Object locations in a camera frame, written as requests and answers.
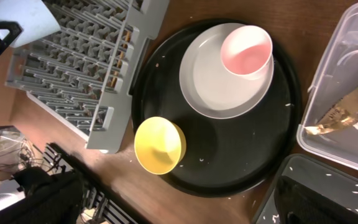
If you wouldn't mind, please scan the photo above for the brown Nescafe Gold sachet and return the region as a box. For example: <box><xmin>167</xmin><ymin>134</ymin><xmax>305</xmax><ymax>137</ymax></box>
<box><xmin>305</xmin><ymin>87</ymin><xmax>358</xmax><ymax>135</ymax></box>

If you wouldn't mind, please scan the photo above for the grey plastic dishwasher rack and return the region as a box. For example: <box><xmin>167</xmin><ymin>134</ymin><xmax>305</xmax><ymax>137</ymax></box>
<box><xmin>6</xmin><ymin>0</ymin><xmax>168</xmax><ymax>154</ymax></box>

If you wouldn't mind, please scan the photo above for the clear plastic bin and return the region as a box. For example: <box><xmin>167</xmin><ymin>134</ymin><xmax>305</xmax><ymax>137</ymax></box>
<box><xmin>296</xmin><ymin>3</ymin><xmax>358</xmax><ymax>170</ymax></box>

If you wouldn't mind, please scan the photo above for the wooden chopstick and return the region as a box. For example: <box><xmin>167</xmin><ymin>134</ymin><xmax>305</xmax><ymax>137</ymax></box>
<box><xmin>110</xmin><ymin>30</ymin><xmax>132</xmax><ymax>87</ymax></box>

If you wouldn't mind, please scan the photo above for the light blue plastic cup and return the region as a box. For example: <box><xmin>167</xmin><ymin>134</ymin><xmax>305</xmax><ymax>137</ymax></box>
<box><xmin>0</xmin><ymin>0</ymin><xmax>60</xmax><ymax>48</ymax></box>

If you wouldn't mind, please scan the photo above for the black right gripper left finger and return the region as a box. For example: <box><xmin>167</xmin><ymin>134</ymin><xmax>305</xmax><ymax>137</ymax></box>
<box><xmin>0</xmin><ymin>169</ymin><xmax>85</xmax><ymax>224</ymax></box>

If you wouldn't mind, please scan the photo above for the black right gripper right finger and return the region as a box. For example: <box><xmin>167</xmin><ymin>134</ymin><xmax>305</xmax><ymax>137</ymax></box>
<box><xmin>274</xmin><ymin>176</ymin><xmax>358</xmax><ymax>224</ymax></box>

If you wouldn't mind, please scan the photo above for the grey round plate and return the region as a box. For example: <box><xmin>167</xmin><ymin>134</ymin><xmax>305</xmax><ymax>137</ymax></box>
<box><xmin>179</xmin><ymin>23</ymin><xmax>274</xmax><ymax>119</ymax></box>

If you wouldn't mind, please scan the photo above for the yellow plastic bowl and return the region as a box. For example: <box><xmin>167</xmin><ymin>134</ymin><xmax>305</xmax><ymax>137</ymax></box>
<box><xmin>134</xmin><ymin>116</ymin><xmax>187</xmax><ymax>175</ymax></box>

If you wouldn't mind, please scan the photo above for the black rectangular tray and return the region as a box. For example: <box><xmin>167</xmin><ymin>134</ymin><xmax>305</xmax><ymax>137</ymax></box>
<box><xmin>251</xmin><ymin>154</ymin><xmax>358</xmax><ymax>223</ymax></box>

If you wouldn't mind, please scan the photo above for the pink plastic cup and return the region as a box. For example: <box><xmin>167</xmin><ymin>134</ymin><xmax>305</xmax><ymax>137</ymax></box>
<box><xmin>220</xmin><ymin>25</ymin><xmax>273</xmax><ymax>80</ymax></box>

